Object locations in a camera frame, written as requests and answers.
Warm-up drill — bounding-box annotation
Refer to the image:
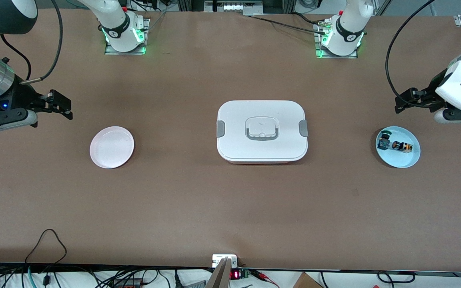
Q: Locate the light blue round plate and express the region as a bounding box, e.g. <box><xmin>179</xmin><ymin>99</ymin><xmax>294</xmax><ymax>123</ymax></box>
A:
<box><xmin>376</xmin><ymin>126</ymin><xmax>421</xmax><ymax>168</ymax></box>

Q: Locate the brown cardboard box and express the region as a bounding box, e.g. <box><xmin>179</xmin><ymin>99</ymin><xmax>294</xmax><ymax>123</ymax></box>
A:
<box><xmin>293</xmin><ymin>272</ymin><xmax>323</xmax><ymax>288</ymax></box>

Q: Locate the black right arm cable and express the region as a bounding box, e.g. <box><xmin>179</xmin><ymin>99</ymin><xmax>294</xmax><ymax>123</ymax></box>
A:
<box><xmin>0</xmin><ymin>0</ymin><xmax>64</xmax><ymax>85</ymax></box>

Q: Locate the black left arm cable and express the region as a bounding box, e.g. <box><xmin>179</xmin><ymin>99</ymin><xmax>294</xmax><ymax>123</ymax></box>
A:
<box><xmin>386</xmin><ymin>0</ymin><xmax>437</xmax><ymax>108</ymax></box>

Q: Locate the black looped table cable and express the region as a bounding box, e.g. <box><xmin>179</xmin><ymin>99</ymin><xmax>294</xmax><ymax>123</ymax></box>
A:
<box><xmin>24</xmin><ymin>229</ymin><xmax>68</xmax><ymax>264</ymax></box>

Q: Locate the black cable loop below table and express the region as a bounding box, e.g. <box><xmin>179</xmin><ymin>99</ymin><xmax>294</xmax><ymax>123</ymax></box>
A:
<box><xmin>377</xmin><ymin>271</ymin><xmax>416</xmax><ymax>284</ymax></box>

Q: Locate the black cable to arm base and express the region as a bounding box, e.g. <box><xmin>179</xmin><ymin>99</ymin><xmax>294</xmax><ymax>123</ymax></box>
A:
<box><xmin>247</xmin><ymin>14</ymin><xmax>327</xmax><ymax>33</ymax></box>

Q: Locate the pink round plate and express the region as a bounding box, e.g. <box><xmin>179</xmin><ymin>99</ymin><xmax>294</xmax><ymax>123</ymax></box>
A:
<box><xmin>90</xmin><ymin>126</ymin><xmax>135</xmax><ymax>169</ymax></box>

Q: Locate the white lunch box grey handle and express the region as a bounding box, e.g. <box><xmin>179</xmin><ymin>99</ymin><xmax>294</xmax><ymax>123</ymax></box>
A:
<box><xmin>216</xmin><ymin>100</ymin><xmax>308</xmax><ymax>164</ymax></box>

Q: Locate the aluminium frame with lights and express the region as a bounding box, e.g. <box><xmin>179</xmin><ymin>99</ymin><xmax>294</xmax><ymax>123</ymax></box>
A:
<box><xmin>176</xmin><ymin>0</ymin><xmax>296</xmax><ymax>15</ymax></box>

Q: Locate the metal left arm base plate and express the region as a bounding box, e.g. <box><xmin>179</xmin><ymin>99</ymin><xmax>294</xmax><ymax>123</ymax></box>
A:
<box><xmin>314</xmin><ymin>20</ymin><xmax>358</xmax><ymax>59</ymax></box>

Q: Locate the green blue switch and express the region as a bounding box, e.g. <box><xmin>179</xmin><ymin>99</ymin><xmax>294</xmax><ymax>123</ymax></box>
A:
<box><xmin>378</xmin><ymin>130</ymin><xmax>391</xmax><ymax>151</ymax></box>

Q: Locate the red clip lead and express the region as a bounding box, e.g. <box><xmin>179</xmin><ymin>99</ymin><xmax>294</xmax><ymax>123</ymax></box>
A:
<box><xmin>251</xmin><ymin>270</ymin><xmax>280</xmax><ymax>288</ymax></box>

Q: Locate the small white socket box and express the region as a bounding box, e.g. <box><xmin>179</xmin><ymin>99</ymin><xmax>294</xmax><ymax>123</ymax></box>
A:
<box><xmin>212</xmin><ymin>254</ymin><xmax>238</xmax><ymax>268</ymax></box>

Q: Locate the grey wooden bar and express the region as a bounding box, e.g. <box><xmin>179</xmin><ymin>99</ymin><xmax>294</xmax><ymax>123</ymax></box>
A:
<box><xmin>206</xmin><ymin>258</ymin><xmax>231</xmax><ymax>288</ymax></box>

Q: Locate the orange black switch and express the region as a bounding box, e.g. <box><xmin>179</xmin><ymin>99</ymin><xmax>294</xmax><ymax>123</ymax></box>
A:
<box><xmin>391</xmin><ymin>140</ymin><xmax>413</xmax><ymax>154</ymax></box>

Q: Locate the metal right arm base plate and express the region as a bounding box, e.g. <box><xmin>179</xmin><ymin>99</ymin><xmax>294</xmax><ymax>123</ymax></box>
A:
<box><xmin>104</xmin><ymin>18</ymin><xmax>150</xmax><ymax>55</ymax></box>

